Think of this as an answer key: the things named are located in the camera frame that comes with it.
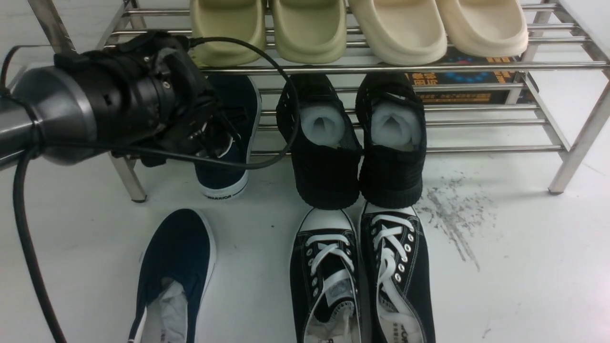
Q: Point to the black white lace-up sneaker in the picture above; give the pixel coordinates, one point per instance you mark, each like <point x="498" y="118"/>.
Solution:
<point x="394" y="251"/>
<point x="324" y="279"/>

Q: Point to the black white lace-up sneaker right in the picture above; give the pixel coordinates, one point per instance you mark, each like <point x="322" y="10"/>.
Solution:
<point x="394" y="251"/>

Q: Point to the black knit shoe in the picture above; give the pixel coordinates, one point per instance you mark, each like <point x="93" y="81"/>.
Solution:
<point x="392" y="118"/>
<point x="326" y="151"/>

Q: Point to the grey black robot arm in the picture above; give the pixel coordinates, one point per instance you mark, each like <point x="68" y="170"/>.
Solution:
<point x="52" y="104"/>

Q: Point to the cream slide right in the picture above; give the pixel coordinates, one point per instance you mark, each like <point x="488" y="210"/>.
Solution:
<point x="485" y="28"/>

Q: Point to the cream slide left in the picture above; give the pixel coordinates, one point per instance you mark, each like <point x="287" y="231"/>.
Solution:
<point x="402" y="32"/>

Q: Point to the olive green slide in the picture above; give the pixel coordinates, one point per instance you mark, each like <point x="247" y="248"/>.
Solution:
<point x="237" y="19"/>
<point x="309" y="31"/>

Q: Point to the black white lace-up sneaker left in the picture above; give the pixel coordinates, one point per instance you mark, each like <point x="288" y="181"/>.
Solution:
<point x="324" y="279"/>

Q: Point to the dark printed box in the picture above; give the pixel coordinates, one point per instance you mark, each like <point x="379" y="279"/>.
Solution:
<point x="466" y="88"/>

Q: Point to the black knit shoe left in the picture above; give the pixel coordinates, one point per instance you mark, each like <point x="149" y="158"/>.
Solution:
<point x="326" y="151"/>

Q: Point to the olive green slide left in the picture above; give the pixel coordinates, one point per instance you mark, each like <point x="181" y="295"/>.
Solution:
<point x="237" y="19"/>

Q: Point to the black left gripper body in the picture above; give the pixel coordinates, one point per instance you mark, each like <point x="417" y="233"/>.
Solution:
<point x="150" y="100"/>

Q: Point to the stainless steel shoe rack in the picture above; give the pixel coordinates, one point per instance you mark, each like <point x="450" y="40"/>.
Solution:
<point x="565" y="69"/>

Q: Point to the cream slide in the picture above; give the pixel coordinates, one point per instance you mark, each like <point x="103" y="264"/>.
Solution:
<point x="485" y="28"/>
<point x="402" y="32"/>

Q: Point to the black knit shoe right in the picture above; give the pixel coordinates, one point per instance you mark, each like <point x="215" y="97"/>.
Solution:
<point x="392" y="118"/>

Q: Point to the olive green slide right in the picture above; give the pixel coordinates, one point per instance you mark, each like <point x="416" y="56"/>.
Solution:
<point x="309" y="31"/>

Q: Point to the navy canvas slip-on shoe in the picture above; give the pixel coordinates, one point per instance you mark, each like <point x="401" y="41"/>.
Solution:
<point x="175" y="272"/>
<point x="228" y="176"/>

